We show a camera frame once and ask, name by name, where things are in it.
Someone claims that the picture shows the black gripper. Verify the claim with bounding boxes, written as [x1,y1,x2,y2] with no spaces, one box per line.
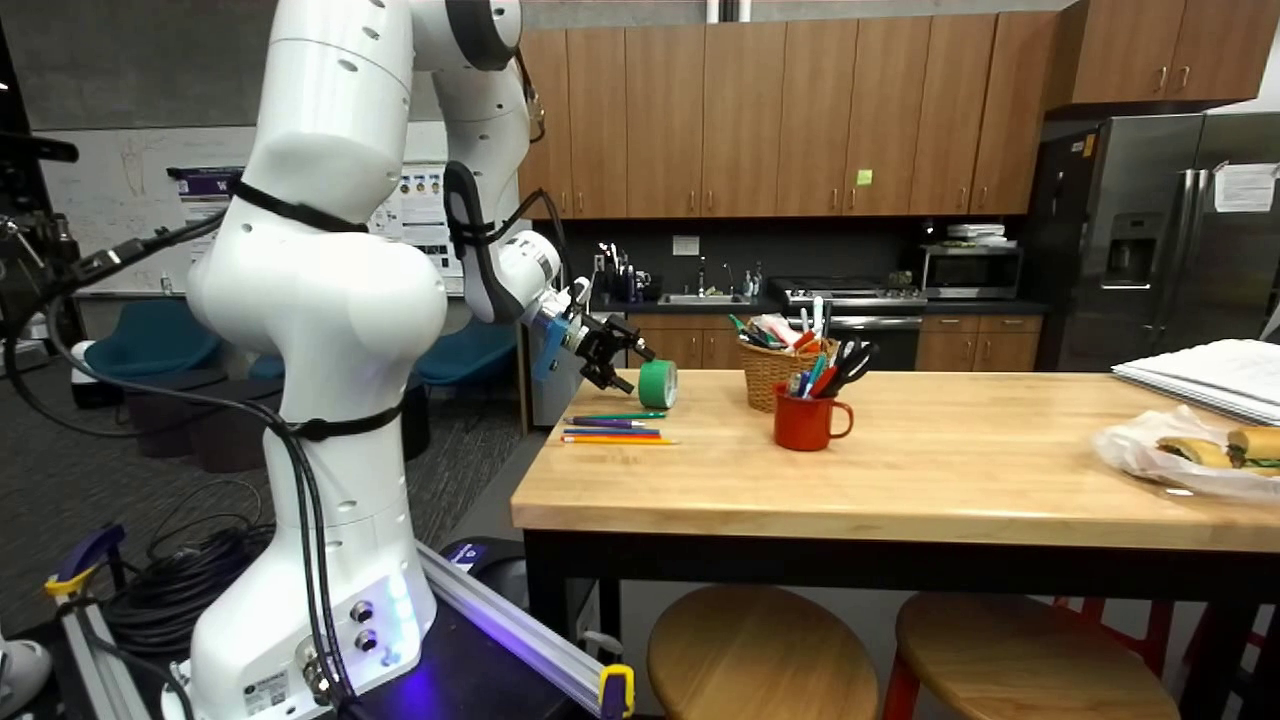
[567,309,659,399]

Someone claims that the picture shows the green masking tape roll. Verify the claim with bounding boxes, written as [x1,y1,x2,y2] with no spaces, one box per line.
[637,357,683,417]

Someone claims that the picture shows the wicker basket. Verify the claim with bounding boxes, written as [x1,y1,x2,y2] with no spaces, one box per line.
[734,335,841,417]

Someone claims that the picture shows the blue chair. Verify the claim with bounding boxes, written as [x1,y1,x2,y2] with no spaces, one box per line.
[406,315,519,399]
[83,295,232,392]

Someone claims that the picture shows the red mug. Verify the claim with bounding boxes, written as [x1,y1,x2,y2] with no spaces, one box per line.
[769,384,854,458]

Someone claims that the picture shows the stainless steel oven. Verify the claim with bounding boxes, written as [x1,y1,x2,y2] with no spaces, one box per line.
[783,288,924,371]

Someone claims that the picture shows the wooden upper kitchen cabinets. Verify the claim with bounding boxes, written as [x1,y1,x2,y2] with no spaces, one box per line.
[514,14,1073,224]

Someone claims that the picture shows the wooden kitchen cabinets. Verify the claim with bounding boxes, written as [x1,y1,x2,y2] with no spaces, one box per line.
[624,309,1044,377]
[514,14,1073,224]

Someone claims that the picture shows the yellow clamp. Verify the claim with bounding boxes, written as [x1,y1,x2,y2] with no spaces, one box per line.
[41,557,106,612]
[593,661,638,720]

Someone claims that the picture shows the wooden table with black legs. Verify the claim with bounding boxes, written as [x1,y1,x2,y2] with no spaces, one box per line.
[508,363,1280,720]

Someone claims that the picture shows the round wooden stool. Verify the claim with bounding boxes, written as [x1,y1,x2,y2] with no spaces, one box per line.
[880,590,1185,720]
[646,580,880,720]

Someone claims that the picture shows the wooden lower kitchen cabinets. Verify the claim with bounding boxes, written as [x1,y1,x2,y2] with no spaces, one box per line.
[624,309,1044,377]

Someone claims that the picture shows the microwave oven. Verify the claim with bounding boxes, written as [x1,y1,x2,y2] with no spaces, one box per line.
[914,238,1028,299]

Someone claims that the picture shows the stainless steel refrigerator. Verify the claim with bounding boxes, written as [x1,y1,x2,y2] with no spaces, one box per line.
[1018,107,1280,371]

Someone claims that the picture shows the plastic bag with food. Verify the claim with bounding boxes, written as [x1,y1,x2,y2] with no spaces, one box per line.
[1091,403,1280,504]

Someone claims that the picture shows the wooden cabinet above refrigerator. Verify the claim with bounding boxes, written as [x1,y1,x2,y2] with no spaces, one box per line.
[1044,0,1280,113]

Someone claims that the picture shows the white paper on refrigerator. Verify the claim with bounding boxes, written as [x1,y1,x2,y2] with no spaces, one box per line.
[1207,157,1280,215]

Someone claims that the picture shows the black handled scissors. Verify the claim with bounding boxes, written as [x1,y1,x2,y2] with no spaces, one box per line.
[818,335,880,399]

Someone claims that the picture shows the aluminium rail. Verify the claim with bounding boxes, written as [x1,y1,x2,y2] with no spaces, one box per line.
[411,537,638,720]

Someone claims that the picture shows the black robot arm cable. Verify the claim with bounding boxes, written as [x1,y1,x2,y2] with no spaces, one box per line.
[0,175,406,705]

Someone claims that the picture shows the black coiled cables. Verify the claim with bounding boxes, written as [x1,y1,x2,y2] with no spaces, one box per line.
[106,510,269,661]

